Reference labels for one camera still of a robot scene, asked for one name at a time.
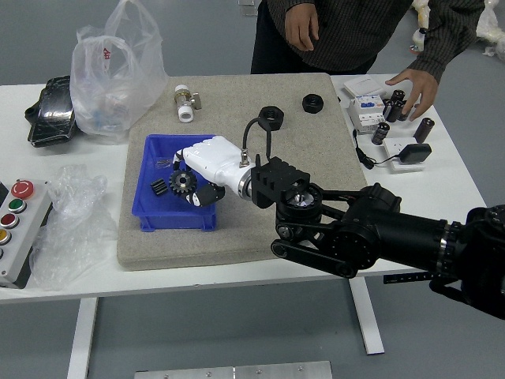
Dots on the small black toothed block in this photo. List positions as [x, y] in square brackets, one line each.
[159, 186]

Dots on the brass valve white fitting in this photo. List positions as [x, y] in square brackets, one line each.
[184, 100]

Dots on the person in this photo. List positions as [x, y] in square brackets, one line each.
[347, 35]

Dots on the white power socket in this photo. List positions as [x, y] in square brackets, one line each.
[394, 148]

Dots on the crumpled clear plastic bag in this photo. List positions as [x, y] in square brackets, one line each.
[71, 229]

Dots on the black spur gear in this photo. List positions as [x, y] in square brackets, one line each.
[182, 183]

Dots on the grey-brown foam mat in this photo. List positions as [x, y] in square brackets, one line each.
[221, 245]

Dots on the clear plate on floor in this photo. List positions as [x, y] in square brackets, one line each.
[248, 12]
[246, 2]

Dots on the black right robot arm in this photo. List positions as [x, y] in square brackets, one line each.
[375, 233]

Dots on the white circuit breaker blue label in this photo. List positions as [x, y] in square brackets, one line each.
[365, 112]

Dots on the black table height control panel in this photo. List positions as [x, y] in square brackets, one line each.
[402, 278]

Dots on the grey metal base plate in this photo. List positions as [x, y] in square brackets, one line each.
[236, 371]

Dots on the person's left forearm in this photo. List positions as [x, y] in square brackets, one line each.
[450, 39]

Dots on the grey push-button control box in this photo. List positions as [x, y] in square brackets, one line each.
[23, 233]

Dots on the big black hex nut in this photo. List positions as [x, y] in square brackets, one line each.
[277, 118]

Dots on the person's right hand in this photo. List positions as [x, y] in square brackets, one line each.
[301, 23]

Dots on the small clear label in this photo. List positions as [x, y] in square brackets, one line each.
[162, 162]

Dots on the black plastic tray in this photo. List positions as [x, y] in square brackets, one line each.
[51, 114]

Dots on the small black hex nut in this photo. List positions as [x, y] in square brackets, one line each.
[307, 106]

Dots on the white table leg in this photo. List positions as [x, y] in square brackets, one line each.
[83, 335]
[367, 316]

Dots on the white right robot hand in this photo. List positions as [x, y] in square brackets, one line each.
[213, 158]

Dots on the white plastic bag red print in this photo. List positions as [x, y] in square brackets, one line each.
[114, 91]

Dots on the white plush toy in plastic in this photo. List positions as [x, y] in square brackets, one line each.
[493, 31]

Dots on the person's left hand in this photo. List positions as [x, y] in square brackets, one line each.
[424, 88]

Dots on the blue plastic box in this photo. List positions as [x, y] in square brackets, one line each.
[158, 209]

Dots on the white wall switch plate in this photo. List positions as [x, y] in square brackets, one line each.
[363, 86]

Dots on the black power adapter plug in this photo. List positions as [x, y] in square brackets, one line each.
[416, 153]

